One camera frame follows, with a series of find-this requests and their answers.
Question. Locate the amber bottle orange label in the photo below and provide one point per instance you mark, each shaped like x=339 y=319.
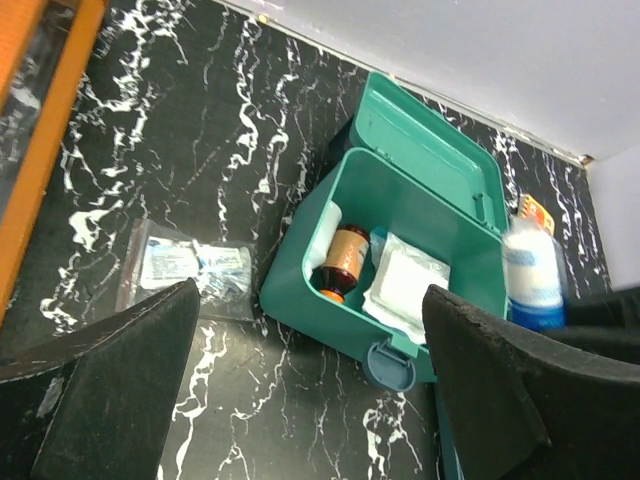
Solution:
x=340 y=272

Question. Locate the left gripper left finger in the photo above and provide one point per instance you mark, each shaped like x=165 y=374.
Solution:
x=97 y=403

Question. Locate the green medicine box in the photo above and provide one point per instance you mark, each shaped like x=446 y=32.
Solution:
x=413 y=174

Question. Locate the orange wooden rack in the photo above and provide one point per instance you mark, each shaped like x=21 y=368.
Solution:
x=45 y=47

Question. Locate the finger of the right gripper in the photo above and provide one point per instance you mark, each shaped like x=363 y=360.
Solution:
x=604 y=324

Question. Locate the blue cotton swab packet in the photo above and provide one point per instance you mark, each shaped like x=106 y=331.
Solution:
x=378 y=236

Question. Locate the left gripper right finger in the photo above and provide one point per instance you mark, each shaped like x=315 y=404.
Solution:
x=522 y=405

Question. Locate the white plastic medicine bottle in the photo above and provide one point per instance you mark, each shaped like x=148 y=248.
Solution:
x=319 y=247

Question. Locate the small clear plastic packet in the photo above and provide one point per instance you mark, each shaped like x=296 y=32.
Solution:
x=158 y=257

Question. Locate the small white blue bottle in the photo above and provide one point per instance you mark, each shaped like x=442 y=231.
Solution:
x=534 y=283

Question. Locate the orange patterned card packet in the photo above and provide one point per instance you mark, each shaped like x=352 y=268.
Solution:
x=530 y=209

